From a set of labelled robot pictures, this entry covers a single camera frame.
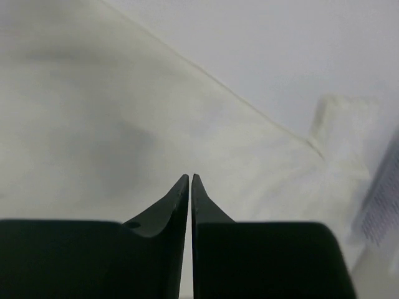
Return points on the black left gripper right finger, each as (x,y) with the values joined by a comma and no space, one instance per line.
(262,259)

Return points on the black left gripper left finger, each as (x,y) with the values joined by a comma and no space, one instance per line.
(140,258)

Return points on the cream white t shirt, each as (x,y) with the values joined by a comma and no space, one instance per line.
(99,119)

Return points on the white plastic laundry basket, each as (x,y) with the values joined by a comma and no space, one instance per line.
(375,224)

